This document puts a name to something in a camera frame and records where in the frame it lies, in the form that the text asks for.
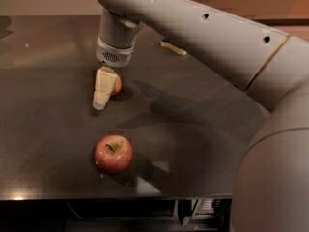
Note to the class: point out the orange fruit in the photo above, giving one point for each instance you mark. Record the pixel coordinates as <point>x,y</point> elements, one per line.
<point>118,86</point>

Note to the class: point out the red apple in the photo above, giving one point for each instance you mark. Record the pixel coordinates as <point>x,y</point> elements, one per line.
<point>113,154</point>

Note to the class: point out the green and yellow sponge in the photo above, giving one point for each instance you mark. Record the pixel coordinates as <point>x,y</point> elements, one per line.
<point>173,48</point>

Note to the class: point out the grey gripper with vent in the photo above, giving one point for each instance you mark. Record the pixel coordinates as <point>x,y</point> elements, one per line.
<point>113,55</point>

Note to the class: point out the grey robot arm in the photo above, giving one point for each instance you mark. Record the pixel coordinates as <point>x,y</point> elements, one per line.
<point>271,67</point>

